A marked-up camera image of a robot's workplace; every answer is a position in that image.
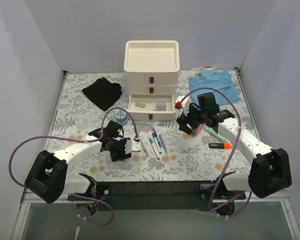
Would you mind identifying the light blue pen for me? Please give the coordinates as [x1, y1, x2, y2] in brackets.
[159, 134, 168, 155]

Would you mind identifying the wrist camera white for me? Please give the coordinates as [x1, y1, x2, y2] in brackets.
[125, 137, 142, 154]
[174, 96, 192, 110]

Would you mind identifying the clear jar of pins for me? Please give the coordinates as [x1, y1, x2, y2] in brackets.
[155, 101, 167, 111]

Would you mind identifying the white marker blue cap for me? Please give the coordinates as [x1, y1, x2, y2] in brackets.
[149, 138, 160, 160]

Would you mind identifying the beige eraser block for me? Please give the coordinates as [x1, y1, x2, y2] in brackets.
[135, 102, 146, 108]

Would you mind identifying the black folded cloth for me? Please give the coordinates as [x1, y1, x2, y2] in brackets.
[81, 77, 123, 111]

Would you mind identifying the blue folded cloth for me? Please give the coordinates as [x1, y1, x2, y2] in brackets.
[188, 70, 240, 106]

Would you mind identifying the purple clear pen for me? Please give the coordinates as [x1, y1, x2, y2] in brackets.
[152, 127, 162, 148]

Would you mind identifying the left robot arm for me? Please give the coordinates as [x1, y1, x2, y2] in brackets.
[24, 120, 141, 204]

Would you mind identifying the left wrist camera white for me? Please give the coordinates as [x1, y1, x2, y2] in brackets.
[125, 137, 142, 154]

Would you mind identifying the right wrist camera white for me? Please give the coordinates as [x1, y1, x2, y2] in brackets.
[174, 96, 192, 110]

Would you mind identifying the black orange highlighter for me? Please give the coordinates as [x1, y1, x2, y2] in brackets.
[208, 143, 232, 149]

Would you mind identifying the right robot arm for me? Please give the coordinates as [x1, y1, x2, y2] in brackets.
[175, 92, 292, 199]

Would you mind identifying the cream three-drawer organizer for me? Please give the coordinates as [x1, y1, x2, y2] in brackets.
[123, 40, 180, 121]

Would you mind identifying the pink-capped tube of pencils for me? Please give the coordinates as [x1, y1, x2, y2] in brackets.
[190, 123, 205, 136]

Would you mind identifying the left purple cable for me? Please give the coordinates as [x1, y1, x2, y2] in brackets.
[9, 107, 141, 227]

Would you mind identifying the aluminium rail frame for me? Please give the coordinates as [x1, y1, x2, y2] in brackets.
[8, 67, 300, 240]

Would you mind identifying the green highlighter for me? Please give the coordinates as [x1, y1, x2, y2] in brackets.
[203, 126, 226, 142]

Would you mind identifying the blue round tin jar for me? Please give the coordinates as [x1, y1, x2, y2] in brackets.
[114, 109, 128, 126]

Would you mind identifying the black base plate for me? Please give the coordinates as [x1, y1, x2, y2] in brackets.
[67, 180, 246, 212]

